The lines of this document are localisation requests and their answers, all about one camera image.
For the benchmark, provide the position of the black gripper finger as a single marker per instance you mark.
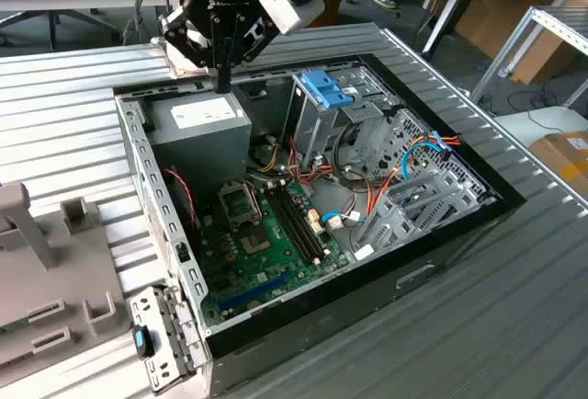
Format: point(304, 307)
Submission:
point(177, 38)
point(237, 40)

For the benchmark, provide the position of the blue plastic disk carrier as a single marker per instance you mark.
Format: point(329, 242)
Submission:
point(321, 86)

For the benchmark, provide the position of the metal disk bay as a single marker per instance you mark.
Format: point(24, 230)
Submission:
point(399, 229)

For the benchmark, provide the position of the grey power supply unit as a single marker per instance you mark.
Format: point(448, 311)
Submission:
point(202, 151)

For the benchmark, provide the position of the metal drive cage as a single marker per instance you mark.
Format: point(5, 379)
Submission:
point(317, 132)

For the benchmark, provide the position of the black office chair base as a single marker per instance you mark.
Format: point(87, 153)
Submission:
point(54, 22)

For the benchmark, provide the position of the thin metal locking lever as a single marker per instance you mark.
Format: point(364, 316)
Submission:
point(252, 201)

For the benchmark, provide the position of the CPU socket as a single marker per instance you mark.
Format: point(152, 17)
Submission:
point(236, 206)

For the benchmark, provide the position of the black RAM slot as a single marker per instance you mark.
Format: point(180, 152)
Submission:
point(290, 226)
point(296, 224)
point(301, 222)
point(306, 220)

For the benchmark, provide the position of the small black case lock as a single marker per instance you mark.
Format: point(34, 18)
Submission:
point(184, 252)

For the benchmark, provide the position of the black tripod pole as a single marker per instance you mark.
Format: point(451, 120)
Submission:
point(449, 13)

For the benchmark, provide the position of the green motherboard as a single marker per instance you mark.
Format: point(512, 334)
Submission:
point(257, 275)

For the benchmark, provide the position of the white paper tag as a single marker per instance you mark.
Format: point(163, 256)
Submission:
point(364, 252)

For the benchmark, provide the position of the blue expansion slot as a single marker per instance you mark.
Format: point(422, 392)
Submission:
point(257, 289)

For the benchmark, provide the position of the large brown cardboard box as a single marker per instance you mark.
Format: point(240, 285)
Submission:
point(487, 22)

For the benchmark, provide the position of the grey parts rack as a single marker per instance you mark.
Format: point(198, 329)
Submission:
point(69, 270)

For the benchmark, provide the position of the silver coin battery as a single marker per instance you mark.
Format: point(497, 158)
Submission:
point(255, 306)

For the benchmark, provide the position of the black open PC case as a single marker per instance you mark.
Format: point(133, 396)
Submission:
point(367, 307)

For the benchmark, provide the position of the white low table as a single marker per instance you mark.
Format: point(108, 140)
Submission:
point(528, 128)

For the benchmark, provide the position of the blue and black latch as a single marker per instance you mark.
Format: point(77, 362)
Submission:
point(140, 341)

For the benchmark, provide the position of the cardboard box yellow label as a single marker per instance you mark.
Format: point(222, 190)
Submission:
point(560, 155)

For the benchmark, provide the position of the brown square base plate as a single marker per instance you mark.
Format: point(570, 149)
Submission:
point(179, 65)

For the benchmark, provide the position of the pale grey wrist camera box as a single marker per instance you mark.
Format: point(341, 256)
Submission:
point(289, 6)

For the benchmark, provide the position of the white metal shelf frame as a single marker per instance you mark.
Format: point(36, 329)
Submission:
point(501, 56)

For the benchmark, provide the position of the metal expansion bracket panel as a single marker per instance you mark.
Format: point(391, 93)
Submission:
point(158, 371)

